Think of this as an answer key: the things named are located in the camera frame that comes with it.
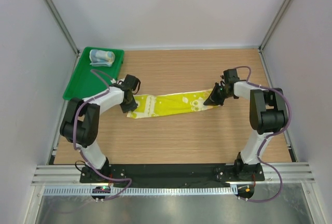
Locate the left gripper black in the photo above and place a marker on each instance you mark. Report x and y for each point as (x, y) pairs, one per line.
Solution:
(133, 106)

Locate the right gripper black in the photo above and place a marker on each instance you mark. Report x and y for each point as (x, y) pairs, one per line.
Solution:
(213, 100)

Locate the yellow green patterned towel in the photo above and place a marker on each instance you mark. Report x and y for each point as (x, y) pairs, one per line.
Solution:
(170, 104)

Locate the blue polka dot towel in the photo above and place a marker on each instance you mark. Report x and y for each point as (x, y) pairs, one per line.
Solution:
(101, 58)

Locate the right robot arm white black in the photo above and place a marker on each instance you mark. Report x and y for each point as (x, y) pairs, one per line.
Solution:
(268, 115)

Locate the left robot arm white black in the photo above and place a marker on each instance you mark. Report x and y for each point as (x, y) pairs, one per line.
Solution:
(80, 123)

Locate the green plastic tray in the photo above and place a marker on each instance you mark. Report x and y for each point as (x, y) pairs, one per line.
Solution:
(83, 83)

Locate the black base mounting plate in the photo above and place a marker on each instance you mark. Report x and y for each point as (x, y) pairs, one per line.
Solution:
(173, 176)

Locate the white slotted cable duct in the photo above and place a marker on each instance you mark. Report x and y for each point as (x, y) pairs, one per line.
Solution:
(106, 191)

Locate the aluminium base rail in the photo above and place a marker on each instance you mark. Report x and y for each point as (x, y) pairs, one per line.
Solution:
(292, 172)

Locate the right aluminium frame post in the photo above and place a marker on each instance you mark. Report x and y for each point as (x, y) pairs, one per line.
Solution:
(277, 19)

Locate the aluminium frame post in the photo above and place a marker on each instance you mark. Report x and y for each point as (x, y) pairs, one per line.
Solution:
(59, 21)
(277, 19)

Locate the left aluminium frame post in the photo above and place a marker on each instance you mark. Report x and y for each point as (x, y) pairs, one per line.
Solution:
(59, 21)

